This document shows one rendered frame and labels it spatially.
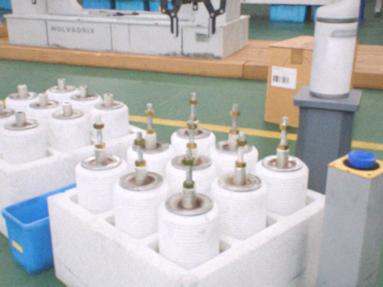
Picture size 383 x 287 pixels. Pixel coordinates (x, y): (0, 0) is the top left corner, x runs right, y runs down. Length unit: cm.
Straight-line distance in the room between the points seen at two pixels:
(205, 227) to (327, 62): 58
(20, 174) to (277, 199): 55
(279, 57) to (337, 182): 120
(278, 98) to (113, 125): 87
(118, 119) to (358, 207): 70
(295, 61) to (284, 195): 106
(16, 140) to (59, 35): 216
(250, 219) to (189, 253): 13
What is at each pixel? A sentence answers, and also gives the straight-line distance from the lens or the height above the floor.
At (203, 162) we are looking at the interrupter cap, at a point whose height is 25.
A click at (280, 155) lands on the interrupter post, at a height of 27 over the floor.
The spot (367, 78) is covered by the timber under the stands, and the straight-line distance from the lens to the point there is 265.
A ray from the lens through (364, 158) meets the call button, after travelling 78.
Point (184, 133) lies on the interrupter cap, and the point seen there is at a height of 25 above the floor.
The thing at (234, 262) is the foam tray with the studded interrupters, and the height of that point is 18.
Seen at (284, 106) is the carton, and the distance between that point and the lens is 197.
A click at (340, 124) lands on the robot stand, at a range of 121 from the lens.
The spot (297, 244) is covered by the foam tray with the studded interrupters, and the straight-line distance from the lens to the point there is 92.
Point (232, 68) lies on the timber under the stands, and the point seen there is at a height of 5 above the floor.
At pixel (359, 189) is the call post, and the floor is 29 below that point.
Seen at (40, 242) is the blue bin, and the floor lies 7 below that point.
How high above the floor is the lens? 60
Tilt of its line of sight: 21 degrees down
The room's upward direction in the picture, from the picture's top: straight up
